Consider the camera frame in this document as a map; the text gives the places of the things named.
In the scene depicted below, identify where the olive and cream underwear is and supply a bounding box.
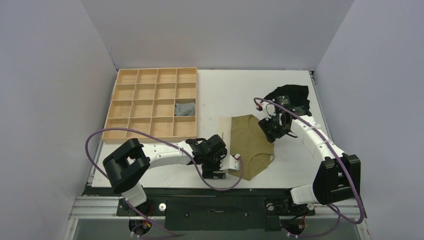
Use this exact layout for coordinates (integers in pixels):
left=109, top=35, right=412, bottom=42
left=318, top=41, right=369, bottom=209
left=217, top=114, right=275, bottom=181

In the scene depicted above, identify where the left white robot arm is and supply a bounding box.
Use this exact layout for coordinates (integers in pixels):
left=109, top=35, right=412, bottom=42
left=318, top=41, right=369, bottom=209
left=102, top=134, right=228, bottom=215

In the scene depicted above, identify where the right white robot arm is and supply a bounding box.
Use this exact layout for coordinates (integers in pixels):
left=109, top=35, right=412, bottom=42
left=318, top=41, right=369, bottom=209
left=253, top=95, right=361, bottom=214

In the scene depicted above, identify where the black underwear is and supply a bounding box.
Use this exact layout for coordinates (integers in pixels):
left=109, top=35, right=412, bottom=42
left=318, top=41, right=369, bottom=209
left=264, top=84, right=312, bottom=116

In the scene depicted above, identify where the rolled striped grey underwear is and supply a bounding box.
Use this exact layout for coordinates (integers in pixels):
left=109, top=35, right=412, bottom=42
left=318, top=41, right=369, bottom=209
left=174, top=102, right=196, bottom=117

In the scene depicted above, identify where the wooden compartment tray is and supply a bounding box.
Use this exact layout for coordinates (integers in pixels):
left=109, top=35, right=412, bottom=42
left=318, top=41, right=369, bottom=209
left=102, top=67, right=198, bottom=144

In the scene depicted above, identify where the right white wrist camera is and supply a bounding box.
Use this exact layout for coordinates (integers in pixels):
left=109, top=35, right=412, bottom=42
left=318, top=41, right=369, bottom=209
left=256, top=101, right=275, bottom=118

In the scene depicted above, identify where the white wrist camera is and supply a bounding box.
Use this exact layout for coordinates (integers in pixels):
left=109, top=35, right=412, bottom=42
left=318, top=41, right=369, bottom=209
left=219, top=154, right=240, bottom=171
left=256, top=101, right=275, bottom=118

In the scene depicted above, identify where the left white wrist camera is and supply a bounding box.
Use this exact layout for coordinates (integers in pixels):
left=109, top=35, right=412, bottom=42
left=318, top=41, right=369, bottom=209
left=219, top=154, right=240, bottom=171

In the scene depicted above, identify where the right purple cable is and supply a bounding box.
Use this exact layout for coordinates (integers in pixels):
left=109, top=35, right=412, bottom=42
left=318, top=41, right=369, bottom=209
left=253, top=96, right=365, bottom=239

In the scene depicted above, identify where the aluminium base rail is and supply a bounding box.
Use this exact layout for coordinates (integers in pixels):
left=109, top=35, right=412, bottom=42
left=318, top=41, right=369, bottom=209
left=67, top=187, right=369, bottom=240

